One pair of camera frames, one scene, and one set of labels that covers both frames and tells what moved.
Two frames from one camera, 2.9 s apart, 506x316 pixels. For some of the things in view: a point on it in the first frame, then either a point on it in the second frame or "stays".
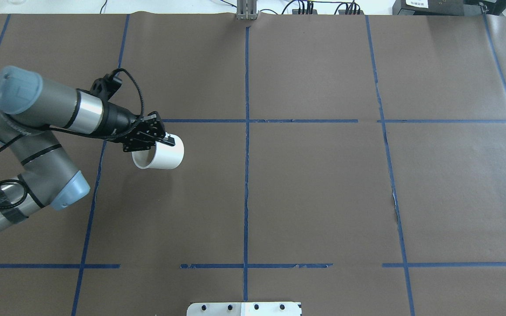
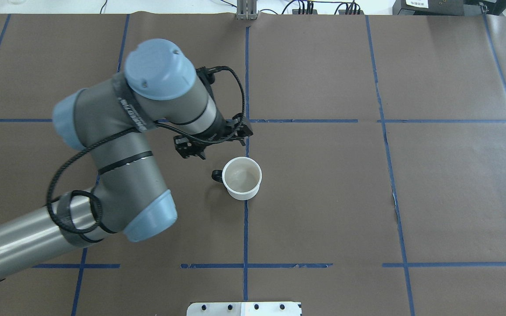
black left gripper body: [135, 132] to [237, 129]
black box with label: [449, 7] stays
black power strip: [314, 12] stays
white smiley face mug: [162, 156] to [242, 177]
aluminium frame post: [247, 9] stays
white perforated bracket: [245, 309] stays
